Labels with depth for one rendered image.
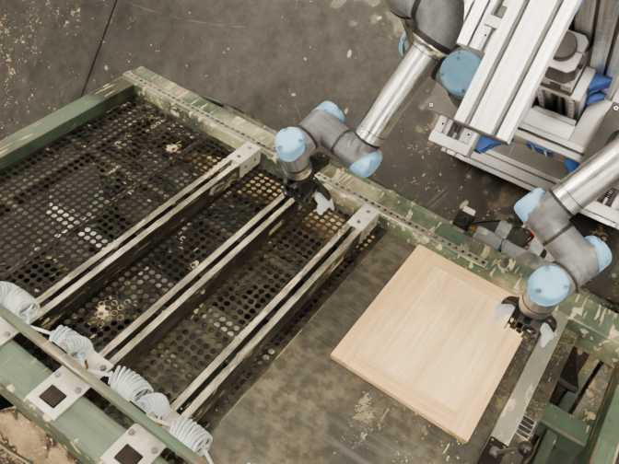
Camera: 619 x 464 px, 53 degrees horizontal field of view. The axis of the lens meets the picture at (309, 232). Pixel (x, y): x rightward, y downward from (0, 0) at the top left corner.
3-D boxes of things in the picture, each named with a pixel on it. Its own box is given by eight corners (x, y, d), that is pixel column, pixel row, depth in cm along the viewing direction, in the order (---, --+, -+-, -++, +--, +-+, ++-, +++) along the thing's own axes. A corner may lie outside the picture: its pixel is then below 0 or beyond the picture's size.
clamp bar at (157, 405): (380, 227, 221) (395, 177, 204) (135, 502, 148) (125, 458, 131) (356, 214, 225) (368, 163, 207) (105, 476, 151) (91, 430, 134)
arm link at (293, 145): (312, 134, 151) (288, 157, 150) (319, 157, 161) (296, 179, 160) (290, 117, 154) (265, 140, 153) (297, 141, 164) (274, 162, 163)
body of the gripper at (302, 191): (284, 198, 177) (275, 178, 166) (300, 175, 179) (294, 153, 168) (307, 210, 174) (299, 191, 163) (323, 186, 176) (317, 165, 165)
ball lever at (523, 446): (498, 452, 164) (539, 446, 153) (493, 463, 161) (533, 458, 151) (489, 441, 163) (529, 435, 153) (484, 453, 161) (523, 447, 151)
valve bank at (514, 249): (598, 255, 224) (601, 259, 202) (578, 289, 226) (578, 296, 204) (471, 192, 240) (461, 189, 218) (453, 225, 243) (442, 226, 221)
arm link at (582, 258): (585, 216, 131) (544, 246, 130) (622, 259, 129) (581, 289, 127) (571, 226, 139) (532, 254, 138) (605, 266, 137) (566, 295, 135)
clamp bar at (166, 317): (321, 195, 230) (330, 144, 212) (61, 440, 156) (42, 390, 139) (299, 183, 233) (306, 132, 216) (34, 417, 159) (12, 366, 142)
